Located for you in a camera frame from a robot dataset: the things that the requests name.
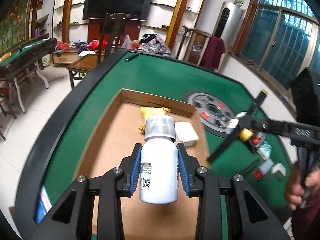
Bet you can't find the black marker yellow cap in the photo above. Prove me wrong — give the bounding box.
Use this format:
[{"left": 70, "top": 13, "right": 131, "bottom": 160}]
[{"left": 207, "top": 90, "right": 267, "bottom": 164}]

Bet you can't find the white bottle green label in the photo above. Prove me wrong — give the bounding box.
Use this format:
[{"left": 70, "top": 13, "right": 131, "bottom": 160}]
[{"left": 226, "top": 112, "right": 247, "bottom": 135}]

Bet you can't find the white standing air conditioner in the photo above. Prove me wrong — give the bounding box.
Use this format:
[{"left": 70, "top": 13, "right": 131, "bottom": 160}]
[{"left": 213, "top": 2, "right": 243, "bottom": 49}]

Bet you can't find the small white box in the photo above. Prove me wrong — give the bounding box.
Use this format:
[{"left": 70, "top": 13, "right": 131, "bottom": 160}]
[{"left": 271, "top": 163, "right": 286, "bottom": 181}]

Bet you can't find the green mahjong table background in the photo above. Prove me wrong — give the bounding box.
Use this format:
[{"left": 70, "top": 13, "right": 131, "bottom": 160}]
[{"left": 1, "top": 38, "right": 57, "bottom": 113}]

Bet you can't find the person's right hand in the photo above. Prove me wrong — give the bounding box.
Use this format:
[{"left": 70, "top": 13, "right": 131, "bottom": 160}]
[{"left": 284, "top": 166, "right": 319, "bottom": 211}]

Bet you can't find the white power adapter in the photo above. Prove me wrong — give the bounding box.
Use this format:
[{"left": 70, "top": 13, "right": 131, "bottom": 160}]
[{"left": 175, "top": 121, "right": 199, "bottom": 147}]

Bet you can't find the dark wooden chair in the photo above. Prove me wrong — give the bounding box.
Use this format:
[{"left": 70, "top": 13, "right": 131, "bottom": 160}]
[{"left": 97, "top": 13, "right": 129, "bottom": 64}]

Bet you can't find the light blue tissue pack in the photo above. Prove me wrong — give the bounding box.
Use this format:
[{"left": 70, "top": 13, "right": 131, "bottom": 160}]
[{"left": 257, "top": 141, "right": 272, "bottom": 161}]

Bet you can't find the window with wooden frame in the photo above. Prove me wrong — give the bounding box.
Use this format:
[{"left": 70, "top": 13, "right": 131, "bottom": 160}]
[{"left": 232, "top": 0, "right": 319, "bottom": 94}]

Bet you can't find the yellow snack packet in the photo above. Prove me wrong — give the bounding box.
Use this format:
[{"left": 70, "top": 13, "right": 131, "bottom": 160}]
[{"left": 137, "top": 106, "right": 171, "bottom": 133}]

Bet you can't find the black flat television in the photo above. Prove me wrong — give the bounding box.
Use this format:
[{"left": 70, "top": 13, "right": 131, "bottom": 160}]
[{"left": 82, "top": 0, "right": 152, "bottom": 21}]

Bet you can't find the round grey table control panel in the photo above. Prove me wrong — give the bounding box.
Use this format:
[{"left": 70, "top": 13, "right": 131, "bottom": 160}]
[{"left": 183, "top": 90, "right": 235, "bottom": 138}]

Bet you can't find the flower mural painting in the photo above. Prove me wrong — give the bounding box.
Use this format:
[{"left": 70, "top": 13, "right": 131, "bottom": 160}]
[{"left": 1, "top": 0, "right": 29, "bottom": 56}]

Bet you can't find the wooden chair with cloth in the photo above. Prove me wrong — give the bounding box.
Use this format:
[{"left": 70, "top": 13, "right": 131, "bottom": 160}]
[{"left": 176, "top": 25, "right": 212, "bottom": 65}]

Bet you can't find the pile of clothes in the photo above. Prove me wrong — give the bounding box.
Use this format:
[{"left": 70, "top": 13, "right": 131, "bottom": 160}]
[{"left": 138, "top": 34, "right": 171, "bottom": 55}]

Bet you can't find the person's right maroon sleeve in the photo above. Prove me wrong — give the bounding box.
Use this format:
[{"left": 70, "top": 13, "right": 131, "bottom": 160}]
[{"left": 291, "top": 191, "right": 320, "bottom": 239}]

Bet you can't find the maroon cloth on chair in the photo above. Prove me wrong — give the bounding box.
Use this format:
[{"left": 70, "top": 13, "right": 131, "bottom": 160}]
[{"left": 200, "top": 36, "right": 226, "bottom": 70}]

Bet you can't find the large white pill bottle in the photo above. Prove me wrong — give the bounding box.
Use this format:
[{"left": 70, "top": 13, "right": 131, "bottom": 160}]
[{"left": 139, "top": 114, "right": 178, "bottom": 204}]

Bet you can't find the cardboard box tray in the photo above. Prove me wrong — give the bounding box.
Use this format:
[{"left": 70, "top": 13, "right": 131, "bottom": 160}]
[{"left": 75, "top": 88, "right": 211, "bottom": 240}]

